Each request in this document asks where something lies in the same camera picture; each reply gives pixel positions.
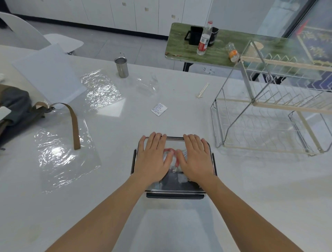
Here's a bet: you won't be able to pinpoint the clear-lid food container black latches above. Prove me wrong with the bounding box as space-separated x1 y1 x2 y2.
130 135 217 200

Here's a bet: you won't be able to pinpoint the black cup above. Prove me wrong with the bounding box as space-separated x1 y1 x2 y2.
207 27 220 47

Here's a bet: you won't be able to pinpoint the black mug with handle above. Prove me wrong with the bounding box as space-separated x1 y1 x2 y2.
184 26 204 46

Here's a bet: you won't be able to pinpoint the wrapped wooden chopsticks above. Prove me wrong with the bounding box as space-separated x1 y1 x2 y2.
196 83 210 99

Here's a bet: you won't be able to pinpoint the white chair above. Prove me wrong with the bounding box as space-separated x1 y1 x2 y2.
0 12 84 56

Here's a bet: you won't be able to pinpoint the large clear plastic sheet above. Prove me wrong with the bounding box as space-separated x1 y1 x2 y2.
34 118 102 195

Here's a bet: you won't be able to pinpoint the small white sachet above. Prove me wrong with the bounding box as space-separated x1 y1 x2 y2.
151 103 168 117

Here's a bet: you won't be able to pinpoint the clear water bottle red label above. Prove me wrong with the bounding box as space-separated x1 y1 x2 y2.
197 21 214 56

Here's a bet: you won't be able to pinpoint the crumpled clear plastic bag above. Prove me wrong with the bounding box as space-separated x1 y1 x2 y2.
136 75 159 97

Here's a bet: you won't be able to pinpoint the small bottle orange label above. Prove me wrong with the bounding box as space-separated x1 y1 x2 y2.
225 42 241 63

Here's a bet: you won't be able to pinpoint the small clear plastic sheet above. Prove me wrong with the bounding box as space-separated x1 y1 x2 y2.
80 69 125 113

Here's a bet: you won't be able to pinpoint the white flat board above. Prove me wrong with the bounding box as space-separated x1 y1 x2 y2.
12 43 88 110

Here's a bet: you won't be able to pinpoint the person's right hand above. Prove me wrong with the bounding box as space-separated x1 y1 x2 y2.
176 134 217 185

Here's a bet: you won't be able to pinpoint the person's left hand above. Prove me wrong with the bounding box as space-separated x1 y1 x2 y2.
132 132 174 188

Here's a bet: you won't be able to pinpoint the blue patterned banner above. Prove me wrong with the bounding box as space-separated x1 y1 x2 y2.
287 19 332 92

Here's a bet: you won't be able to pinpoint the white wall cabinets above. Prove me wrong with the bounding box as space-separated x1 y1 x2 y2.
5 0 214 41

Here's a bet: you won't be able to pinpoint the grey backpack brown strap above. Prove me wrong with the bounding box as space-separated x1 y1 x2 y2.
0 84 81 151

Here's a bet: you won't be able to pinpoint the pink ring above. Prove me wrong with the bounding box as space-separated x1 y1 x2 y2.
163 148 182 167

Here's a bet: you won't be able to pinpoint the metal wire dish rack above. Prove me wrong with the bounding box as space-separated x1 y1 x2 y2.
211 40 332 157

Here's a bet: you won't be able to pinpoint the person's left forearm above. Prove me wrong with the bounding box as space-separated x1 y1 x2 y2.
45 178 159 252

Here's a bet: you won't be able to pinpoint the stainless steel cup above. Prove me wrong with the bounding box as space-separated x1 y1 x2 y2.
114 57 130 78

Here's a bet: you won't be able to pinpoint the paper cup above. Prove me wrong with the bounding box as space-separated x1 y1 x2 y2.
244 41 264 59

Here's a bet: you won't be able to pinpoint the person's right forearm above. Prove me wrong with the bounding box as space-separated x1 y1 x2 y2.
193 176 304 252

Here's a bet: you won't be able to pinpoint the green wooden table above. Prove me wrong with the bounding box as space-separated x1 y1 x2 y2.
164 22 318 81

